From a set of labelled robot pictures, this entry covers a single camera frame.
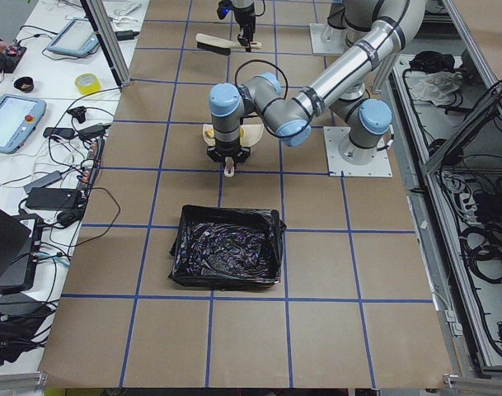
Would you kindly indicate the crumpled white cloth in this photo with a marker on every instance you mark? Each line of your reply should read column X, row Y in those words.
column 438, row 88

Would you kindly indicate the black lined trash bin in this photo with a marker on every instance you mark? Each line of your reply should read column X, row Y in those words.
column 227, row 248

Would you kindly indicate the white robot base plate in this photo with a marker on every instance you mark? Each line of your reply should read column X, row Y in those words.
column 346, row 160

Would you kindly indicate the black computer mouse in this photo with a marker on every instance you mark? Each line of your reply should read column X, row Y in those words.
column 67, row 218

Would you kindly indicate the black power adapter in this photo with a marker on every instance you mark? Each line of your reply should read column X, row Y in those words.
column 44, row 198

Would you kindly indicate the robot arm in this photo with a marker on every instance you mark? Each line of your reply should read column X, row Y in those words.
column 235, row 6
column 382, row 29

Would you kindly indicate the teach pendant tablet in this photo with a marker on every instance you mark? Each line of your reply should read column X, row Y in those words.
column 76, row 40
column 19, row 116

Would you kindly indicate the white hand brush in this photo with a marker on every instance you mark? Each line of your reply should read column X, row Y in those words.
column 222, row 46

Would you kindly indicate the yellow tape roll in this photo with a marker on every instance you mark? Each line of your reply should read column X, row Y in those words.
column 87, row 83

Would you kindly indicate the far teach pendant tablet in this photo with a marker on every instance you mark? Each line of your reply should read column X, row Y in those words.
column 76, row 40

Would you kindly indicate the black small bowl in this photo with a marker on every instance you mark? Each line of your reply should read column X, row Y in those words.
column 24, row 84

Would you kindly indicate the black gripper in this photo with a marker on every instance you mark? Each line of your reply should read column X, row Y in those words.
column 246, row 18
column 227, row 147

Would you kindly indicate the near teach pendant tablet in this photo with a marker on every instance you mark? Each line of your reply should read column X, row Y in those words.
column 19, row 116

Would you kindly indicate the power strip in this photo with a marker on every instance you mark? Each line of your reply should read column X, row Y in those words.
column 91, row 165

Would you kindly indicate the aluminium frame post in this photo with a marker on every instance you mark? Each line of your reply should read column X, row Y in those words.
column 96, row 14

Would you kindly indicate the black laptop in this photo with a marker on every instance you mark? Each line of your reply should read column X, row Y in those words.
column 20, row 239

